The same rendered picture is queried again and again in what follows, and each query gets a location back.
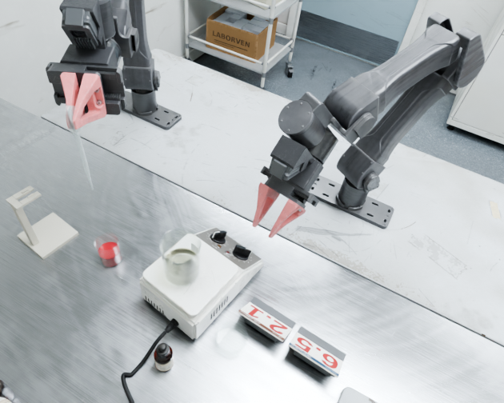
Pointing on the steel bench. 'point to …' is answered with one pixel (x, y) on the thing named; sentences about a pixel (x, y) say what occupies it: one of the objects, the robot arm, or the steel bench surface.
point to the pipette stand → (51, 225)
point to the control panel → (228, 249)
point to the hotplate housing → (192, 325)
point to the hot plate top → (215, 263)
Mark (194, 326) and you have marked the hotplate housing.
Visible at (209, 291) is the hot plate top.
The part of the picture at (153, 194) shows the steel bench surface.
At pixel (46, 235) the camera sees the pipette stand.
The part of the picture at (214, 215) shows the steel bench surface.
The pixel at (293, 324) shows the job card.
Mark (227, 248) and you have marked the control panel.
